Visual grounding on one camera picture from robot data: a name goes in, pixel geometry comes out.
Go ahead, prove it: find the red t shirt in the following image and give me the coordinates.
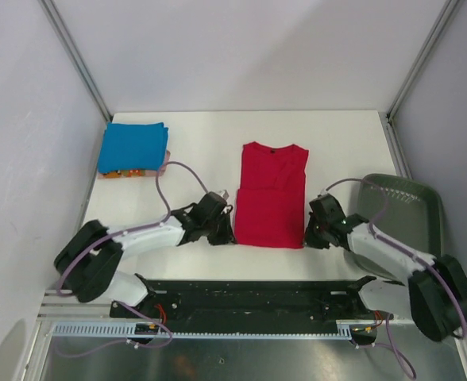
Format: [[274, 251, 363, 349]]
[[234, 142, 309, 249]]

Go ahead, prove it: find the blue t shirt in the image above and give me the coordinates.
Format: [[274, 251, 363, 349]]
[[98, 122, 168, 174]]

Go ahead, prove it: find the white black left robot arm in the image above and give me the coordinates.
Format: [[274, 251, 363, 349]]
[[54, 190, 234, 318]]

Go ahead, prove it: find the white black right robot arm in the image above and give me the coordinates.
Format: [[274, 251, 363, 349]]
[[305, 194, 467, 341]]

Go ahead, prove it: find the dark green plastic tray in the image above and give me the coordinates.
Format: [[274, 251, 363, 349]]
[[346, 172, 445, 283]]

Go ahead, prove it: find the folded orange patterned t shirt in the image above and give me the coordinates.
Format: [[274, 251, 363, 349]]
[[98, 149, 171, 179]]

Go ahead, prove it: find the aluminium profile crossbar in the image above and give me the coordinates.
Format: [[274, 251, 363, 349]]
[[37, 290, 111, 321]]

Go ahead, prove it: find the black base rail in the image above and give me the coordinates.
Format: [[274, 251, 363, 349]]
[[110, 277, 396, 334]]

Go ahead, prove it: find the grey slotted cable duct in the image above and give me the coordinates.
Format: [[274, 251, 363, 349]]
[[51, 321, 352, 341]]

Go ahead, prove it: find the right aluminium frame post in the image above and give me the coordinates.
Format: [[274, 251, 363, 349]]
[[386, 0, 464, 124]]

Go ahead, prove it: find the aluminium frame post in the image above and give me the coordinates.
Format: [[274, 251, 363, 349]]
[[386, 0, 464, 124], [38, 0, 113, 122]]

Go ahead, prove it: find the left aluminium frame post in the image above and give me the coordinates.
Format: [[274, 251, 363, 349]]
[[38, 0, 113, 122]]

